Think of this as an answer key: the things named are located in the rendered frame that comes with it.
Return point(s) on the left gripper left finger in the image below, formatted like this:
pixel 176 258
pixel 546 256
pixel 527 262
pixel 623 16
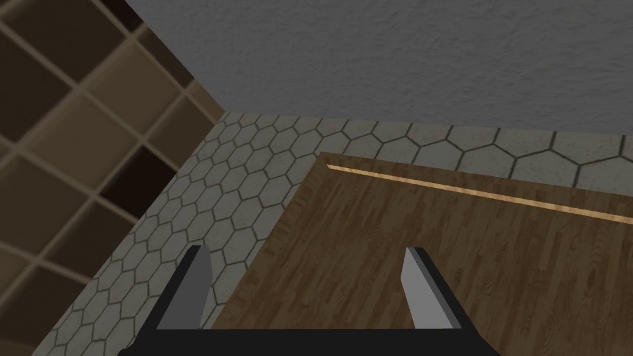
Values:
pixel 190 291

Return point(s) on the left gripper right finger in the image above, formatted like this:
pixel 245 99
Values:
pixel 425 296

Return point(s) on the brown wooden panel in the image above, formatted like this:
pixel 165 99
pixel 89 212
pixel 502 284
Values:
pixel 494 257

